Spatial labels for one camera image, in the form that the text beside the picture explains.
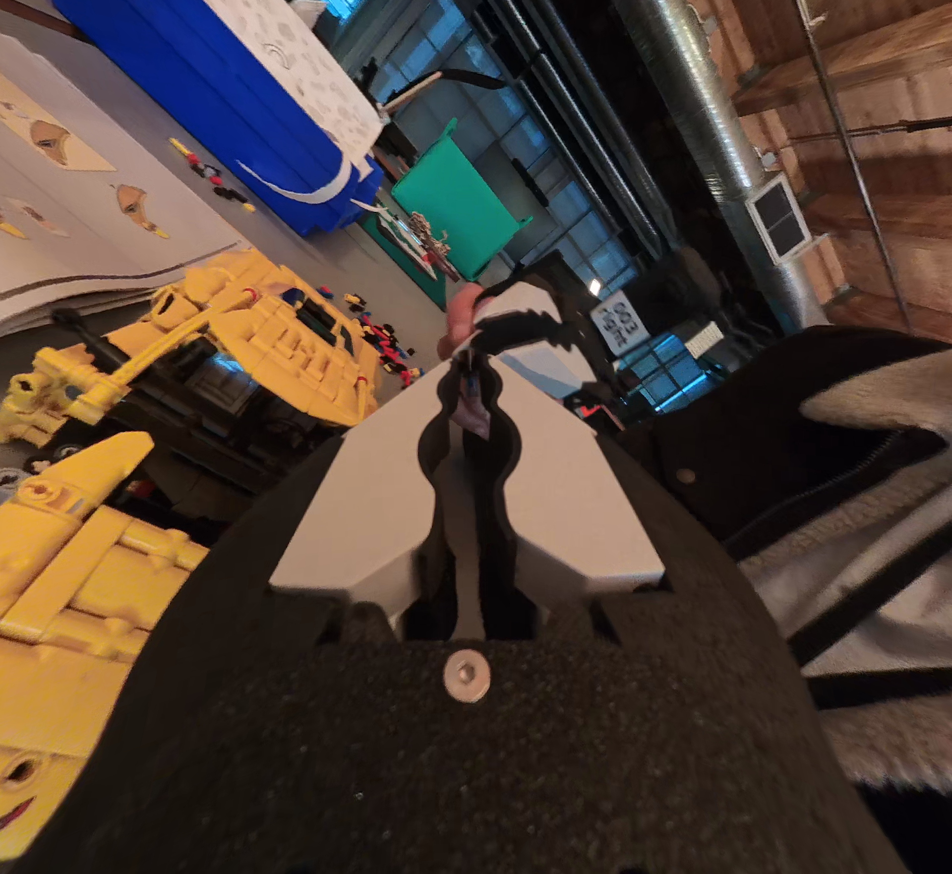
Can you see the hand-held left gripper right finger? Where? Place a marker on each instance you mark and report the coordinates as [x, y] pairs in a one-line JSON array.
[[580, 509]]

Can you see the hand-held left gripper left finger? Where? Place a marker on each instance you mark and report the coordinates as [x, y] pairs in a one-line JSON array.
[[364, 517]]

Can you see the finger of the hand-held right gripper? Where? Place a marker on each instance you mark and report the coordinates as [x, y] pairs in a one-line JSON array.
[[554, 372], [520, 301]]

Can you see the large printed paper bag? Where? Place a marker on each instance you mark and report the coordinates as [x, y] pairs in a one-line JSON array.
[[282, 48]]

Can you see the blue plastic bin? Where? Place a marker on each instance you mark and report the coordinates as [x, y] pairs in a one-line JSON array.
[[186, 85]]

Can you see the person's right hand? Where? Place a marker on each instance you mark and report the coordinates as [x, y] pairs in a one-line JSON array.
[[457, 320]]

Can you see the small wooden model kit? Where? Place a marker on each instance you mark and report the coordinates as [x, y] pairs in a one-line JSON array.
[[428, 241]]

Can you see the teal green container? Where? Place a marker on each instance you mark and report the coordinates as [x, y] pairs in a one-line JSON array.
[[454, 204]]

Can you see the dark green mat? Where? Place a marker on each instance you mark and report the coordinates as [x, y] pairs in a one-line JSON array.
[[394, 256]]

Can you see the cluster of red blue pieces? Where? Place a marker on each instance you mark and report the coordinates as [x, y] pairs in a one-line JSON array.
[[379, 338]]

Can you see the white vent grille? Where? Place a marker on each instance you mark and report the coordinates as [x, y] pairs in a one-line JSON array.
[[779, 219]]

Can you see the yellow toy car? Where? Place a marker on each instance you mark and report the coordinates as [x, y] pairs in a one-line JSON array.
[[282, 338]]

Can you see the person's fleece-lined jacket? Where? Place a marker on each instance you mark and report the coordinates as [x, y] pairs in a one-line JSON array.
[[818, 442]]

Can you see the silver ribbed ducts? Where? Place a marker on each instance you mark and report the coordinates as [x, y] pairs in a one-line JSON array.
[[692, 107]]

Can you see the cluster of small mixed pins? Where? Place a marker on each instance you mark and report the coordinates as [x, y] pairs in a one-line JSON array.
[[216, 178]]

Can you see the instruction booklet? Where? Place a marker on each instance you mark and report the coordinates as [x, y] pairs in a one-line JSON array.
[[89, 219]]

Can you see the paned glass wall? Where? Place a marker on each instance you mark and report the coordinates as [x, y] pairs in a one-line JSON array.
[[535, 145]]

